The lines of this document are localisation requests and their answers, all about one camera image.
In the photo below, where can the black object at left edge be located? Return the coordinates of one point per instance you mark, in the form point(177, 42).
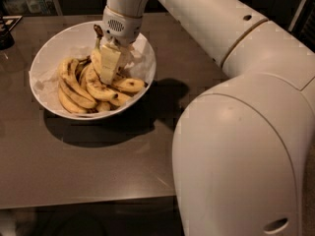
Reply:
point(7, 23)

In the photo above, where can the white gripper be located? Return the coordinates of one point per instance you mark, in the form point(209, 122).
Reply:
point(122, 29)

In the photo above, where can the white bowl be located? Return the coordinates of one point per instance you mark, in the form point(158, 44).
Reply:
point(78, 41)

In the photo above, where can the middle yellow banana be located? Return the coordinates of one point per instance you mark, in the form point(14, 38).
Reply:
point(96, 88)

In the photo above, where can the long yellow banana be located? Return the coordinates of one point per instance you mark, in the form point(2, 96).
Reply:
point(120, 81)

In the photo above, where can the small bottom banana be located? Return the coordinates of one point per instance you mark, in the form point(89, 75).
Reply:
point(103, 106)

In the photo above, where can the lower left yellow banana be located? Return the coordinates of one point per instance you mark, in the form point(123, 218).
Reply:
point(70, 102)

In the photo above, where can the shelf with bottles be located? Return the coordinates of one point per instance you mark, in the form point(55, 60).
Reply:
point(30, 7)

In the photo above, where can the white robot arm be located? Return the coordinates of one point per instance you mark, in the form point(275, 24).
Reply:
point(239, 148)

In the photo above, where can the left spotted yellow banana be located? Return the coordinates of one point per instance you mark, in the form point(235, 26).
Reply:
point(68, 82)

